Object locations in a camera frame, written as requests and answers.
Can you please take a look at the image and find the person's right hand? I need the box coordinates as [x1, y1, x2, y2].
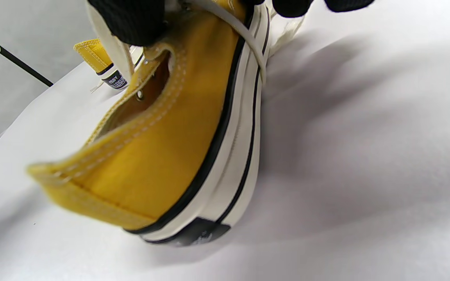
[86, 0, 376, 47]

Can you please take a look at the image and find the yellow canvas shoe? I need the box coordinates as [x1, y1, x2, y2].
[27, 0, 307, 247]
[73, 38, 144, 91]

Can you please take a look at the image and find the thin black pole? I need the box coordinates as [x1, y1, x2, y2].
[0, 28, 54, 87]

